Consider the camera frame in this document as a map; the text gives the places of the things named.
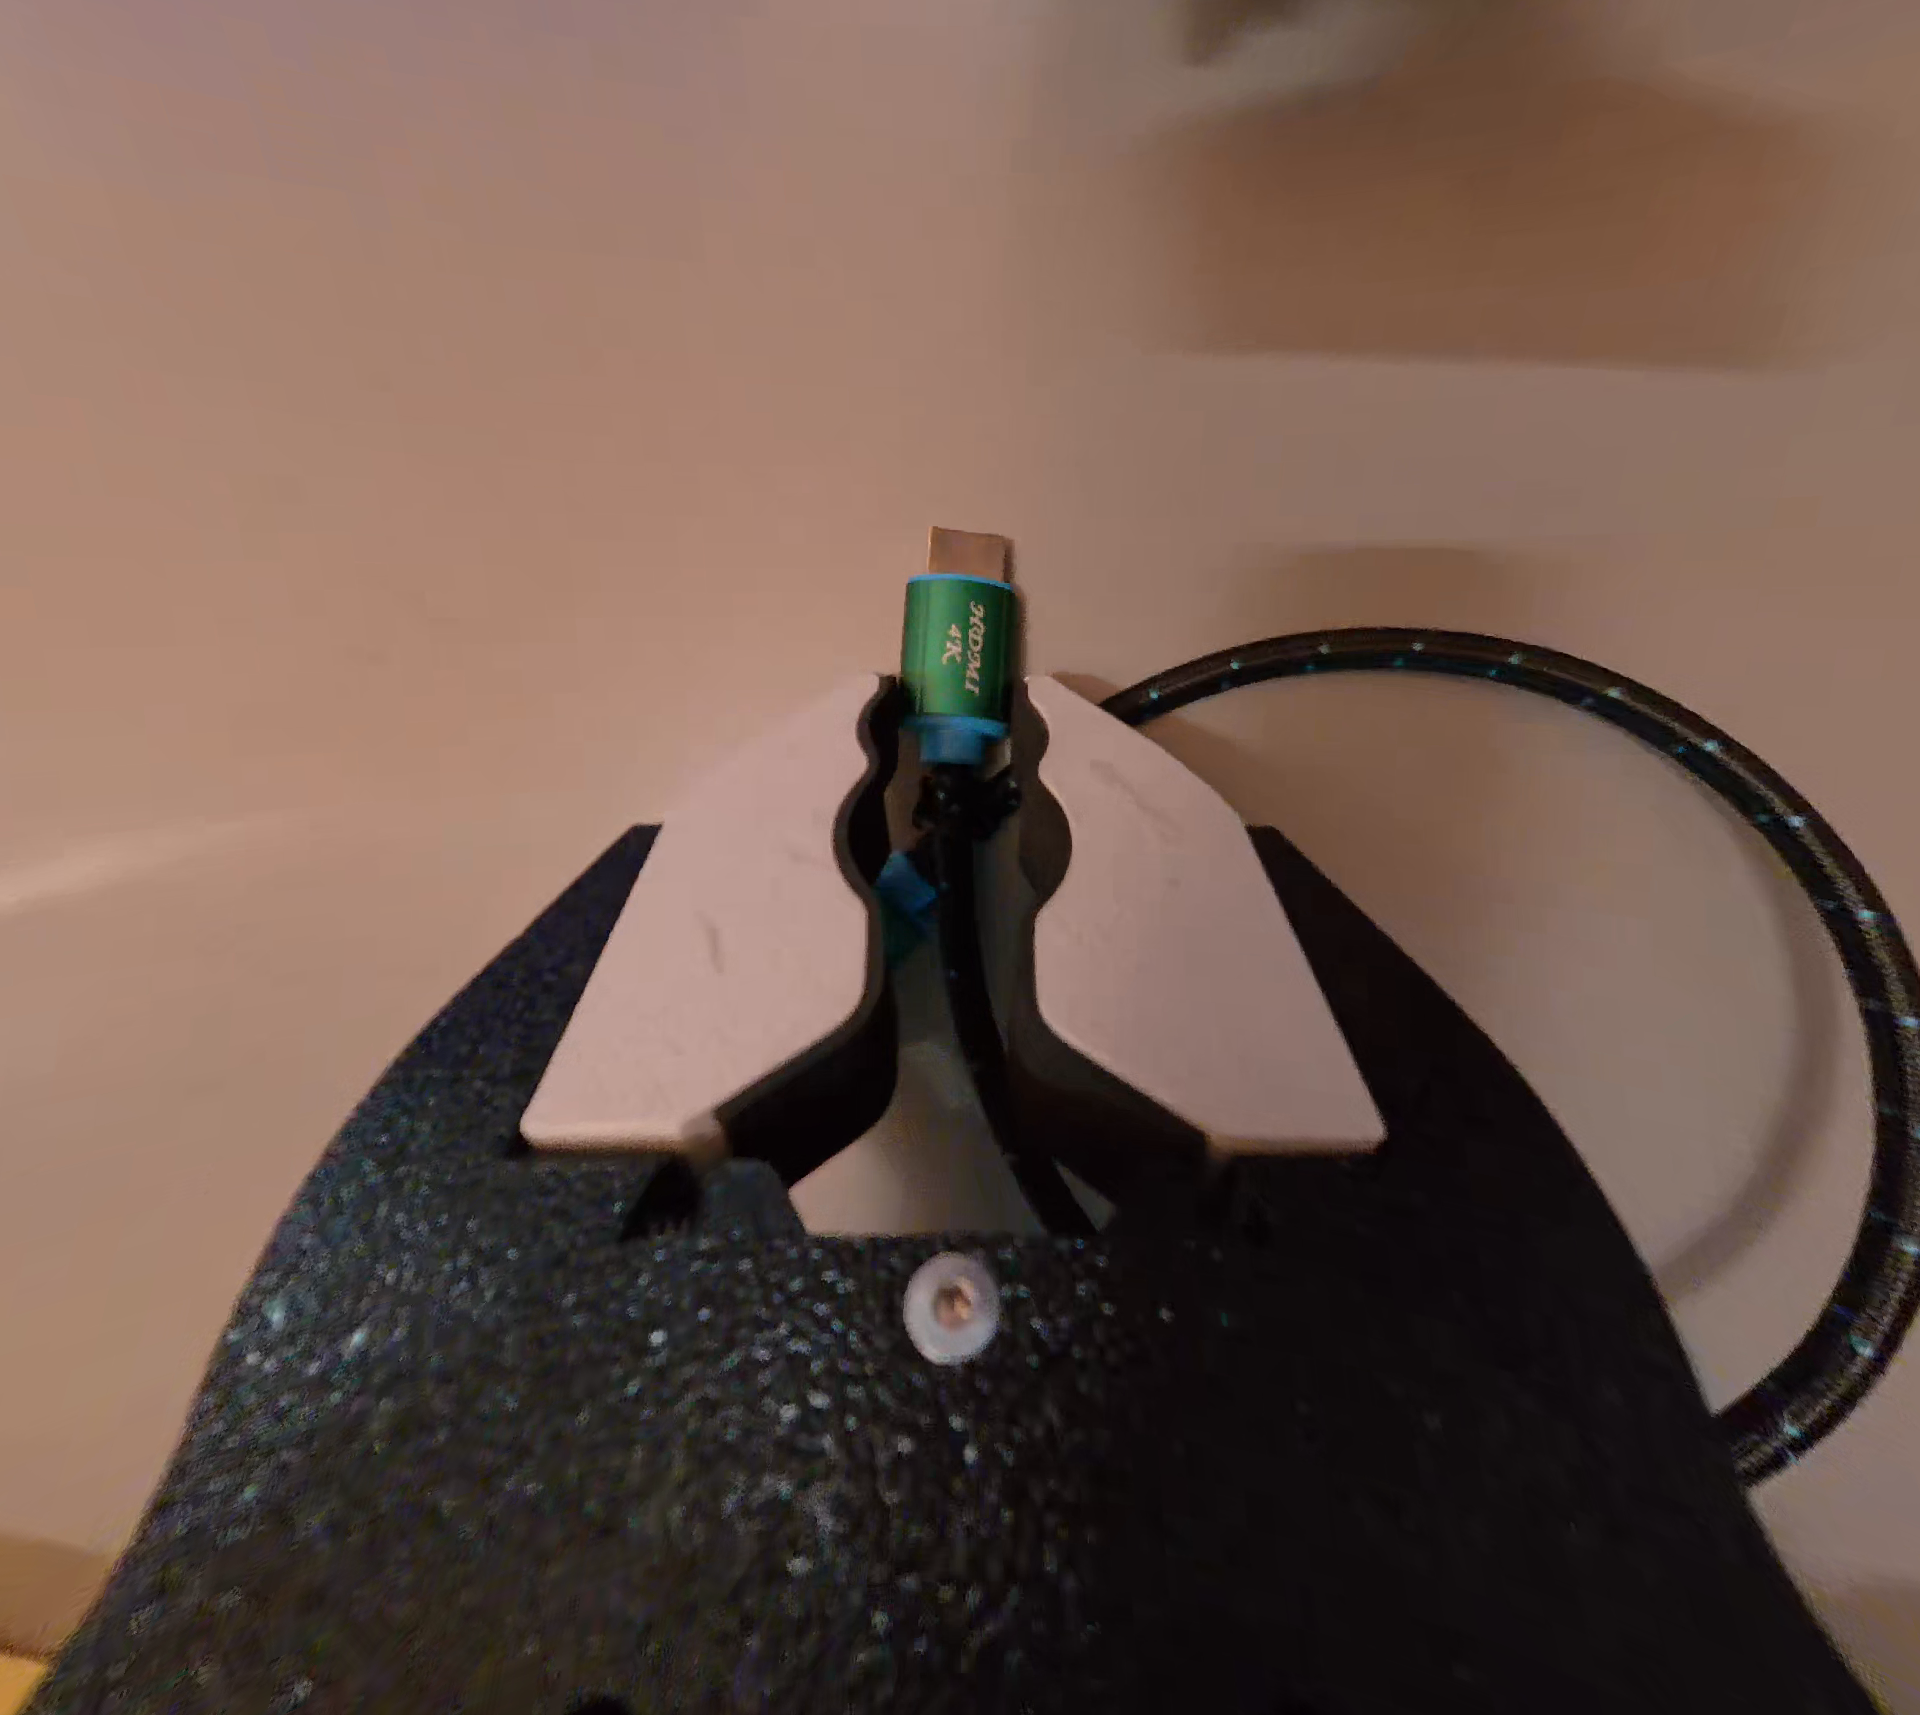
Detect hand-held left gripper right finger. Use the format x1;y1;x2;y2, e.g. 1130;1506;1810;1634
1003;673;1387;1183

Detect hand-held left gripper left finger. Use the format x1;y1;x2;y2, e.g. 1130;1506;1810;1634
519;671;907;1191

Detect black braided green-plug cable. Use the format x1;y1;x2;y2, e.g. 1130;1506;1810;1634
876;525;1920;1488

